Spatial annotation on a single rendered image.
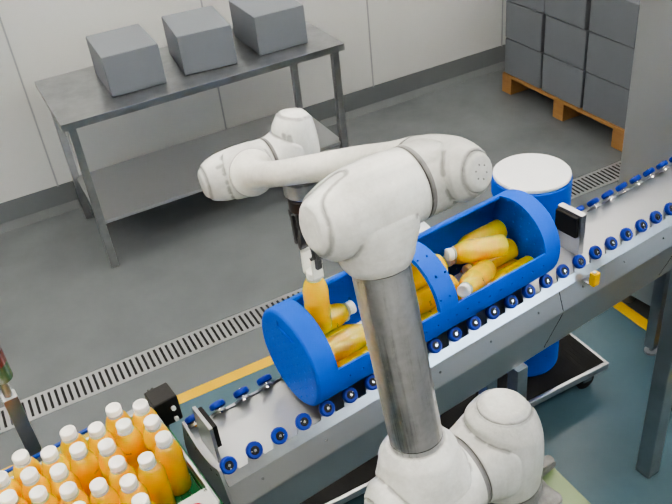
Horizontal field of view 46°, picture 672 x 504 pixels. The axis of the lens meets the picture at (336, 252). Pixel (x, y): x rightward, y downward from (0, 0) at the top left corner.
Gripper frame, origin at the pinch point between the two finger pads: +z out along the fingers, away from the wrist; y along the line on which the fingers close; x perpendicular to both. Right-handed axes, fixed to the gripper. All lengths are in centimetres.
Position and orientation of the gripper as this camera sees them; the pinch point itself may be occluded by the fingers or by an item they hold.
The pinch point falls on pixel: (312, 264)
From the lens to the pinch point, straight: 200.1
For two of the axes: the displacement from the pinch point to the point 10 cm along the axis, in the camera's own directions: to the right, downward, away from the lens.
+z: 0.9, 8.2, 5.6
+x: -8.2, 3.8, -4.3
